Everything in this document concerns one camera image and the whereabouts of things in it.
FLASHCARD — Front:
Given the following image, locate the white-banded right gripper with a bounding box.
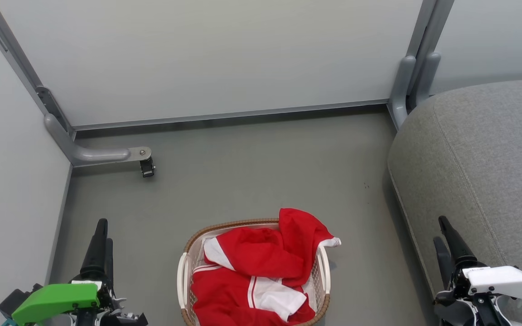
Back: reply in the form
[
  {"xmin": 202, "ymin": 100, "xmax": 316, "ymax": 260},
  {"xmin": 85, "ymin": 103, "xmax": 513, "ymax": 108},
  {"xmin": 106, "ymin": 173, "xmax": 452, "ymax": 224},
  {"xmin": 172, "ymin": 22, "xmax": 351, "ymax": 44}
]
[{"xmin": 433, "ymin": 216, "xmax": 522, "ymax": 326}]

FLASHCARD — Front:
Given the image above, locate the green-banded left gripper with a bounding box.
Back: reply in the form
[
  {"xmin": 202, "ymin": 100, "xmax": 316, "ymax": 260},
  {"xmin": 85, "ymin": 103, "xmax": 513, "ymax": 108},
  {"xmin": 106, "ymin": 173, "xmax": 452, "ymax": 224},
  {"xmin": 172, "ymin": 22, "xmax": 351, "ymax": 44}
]
[{"xmin": 5, "ymin": 219, "xmax": 148, "ymax": 326}]

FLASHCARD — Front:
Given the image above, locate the red and white garment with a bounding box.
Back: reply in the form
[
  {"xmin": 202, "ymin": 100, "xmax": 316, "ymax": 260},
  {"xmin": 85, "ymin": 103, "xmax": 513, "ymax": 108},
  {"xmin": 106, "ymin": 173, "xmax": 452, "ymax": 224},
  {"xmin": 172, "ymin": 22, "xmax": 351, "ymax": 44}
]
[{"xmin": 190, "ymin": 208, "xmax": 342, "ymax": 326}]

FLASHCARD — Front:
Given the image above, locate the grey fabric sofa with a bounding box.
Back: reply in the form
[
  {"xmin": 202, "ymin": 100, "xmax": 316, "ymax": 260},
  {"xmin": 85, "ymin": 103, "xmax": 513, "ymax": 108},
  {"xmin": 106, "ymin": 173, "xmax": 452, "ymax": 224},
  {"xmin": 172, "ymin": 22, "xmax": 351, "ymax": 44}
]
[{"xmin": 387, "ymin": 78, "xmax": 522, "ymax": 326}]

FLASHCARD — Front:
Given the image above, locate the white woven-rim laundry basket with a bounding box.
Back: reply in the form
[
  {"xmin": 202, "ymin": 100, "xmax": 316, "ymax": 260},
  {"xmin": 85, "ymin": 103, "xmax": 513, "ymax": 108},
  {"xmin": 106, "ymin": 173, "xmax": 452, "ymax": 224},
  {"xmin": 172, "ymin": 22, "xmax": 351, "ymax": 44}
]
[{"xmin": 177, "ymin": 219, "xmax": 331, "ymax": 326}]

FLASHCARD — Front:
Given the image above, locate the grey partition foot bar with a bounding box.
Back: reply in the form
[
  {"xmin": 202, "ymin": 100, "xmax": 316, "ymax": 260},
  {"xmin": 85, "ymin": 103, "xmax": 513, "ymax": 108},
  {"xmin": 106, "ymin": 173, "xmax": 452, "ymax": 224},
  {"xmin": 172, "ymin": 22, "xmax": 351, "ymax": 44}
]
[{"xmin": 44, "ymin": 113, "xmax": 152, "ymax": 168}]

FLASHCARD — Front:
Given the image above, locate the grey partition bottom rail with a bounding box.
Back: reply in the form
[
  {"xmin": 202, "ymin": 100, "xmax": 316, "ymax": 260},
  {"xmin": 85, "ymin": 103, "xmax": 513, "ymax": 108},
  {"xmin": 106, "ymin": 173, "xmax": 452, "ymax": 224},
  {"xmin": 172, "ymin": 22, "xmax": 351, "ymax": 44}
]
[{"xmin": 72, "ymin": 99, "xmax": 389, "ymax": 133}]

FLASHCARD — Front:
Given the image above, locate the grey partition corner post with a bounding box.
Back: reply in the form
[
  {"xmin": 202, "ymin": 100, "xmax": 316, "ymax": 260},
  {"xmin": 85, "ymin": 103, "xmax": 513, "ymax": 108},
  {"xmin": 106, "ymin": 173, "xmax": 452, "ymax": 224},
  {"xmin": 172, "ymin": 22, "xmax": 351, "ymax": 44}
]
[
  {"xmin": 405, "ymin": 0, "xmax": 455, "ymax": 111},
  {"xmin": 0, "ymin": 0, "xmax": 77, "ymax": 136}
]

